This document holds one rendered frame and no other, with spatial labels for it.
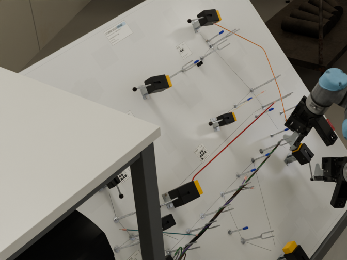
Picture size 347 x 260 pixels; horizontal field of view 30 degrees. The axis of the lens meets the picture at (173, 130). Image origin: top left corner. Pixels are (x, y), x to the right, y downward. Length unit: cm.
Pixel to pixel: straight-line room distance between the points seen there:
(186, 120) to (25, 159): 101
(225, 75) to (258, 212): 48
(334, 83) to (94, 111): 95
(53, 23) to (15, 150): 474
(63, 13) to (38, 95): 475
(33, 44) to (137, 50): 358
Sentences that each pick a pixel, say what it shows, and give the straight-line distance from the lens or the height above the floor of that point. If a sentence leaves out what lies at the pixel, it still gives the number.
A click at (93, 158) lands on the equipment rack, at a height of 185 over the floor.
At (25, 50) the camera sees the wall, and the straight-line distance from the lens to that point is 547.
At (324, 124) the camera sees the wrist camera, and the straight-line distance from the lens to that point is 213.
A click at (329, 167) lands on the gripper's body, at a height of 116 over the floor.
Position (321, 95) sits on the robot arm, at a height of 144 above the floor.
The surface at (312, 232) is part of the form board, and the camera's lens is 230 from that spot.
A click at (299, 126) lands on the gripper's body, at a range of 214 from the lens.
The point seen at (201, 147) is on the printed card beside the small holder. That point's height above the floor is 128.
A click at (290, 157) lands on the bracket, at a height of 111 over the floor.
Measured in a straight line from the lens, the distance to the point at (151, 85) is 191.
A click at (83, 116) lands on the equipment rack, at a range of 120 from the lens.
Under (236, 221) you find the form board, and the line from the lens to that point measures 207.
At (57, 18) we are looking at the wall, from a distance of 591.
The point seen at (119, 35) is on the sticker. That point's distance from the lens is 202.
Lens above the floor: 249
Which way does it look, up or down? 34 degrees down
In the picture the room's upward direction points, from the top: 5 degrees counter-clockwise
